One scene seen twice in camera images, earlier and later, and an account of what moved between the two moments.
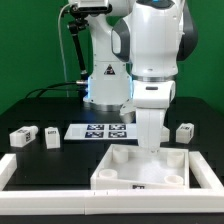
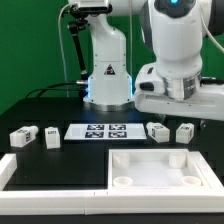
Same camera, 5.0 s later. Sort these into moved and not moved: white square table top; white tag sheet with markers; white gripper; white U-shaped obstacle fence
Moved: white square table top; white gripper
Not moved: white tag sheet with markers; white U-shaped obstacle fence
